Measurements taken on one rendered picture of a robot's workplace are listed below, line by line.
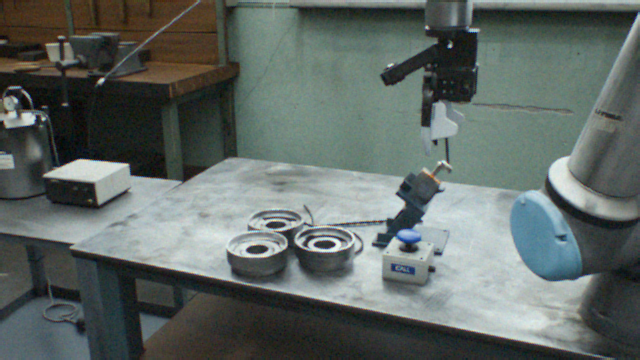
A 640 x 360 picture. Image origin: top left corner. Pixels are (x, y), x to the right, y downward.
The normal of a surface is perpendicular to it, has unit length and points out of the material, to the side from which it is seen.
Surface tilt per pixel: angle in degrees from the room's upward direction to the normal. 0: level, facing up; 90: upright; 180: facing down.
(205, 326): 0
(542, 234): 97
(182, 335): 0
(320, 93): 90
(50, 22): 90
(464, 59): 90
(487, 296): 0
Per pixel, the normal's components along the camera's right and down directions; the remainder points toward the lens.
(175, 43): -0.39, 0.31
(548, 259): -0.94, 0.23
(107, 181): 0.95, 0.10
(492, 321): -0.01, -0.94
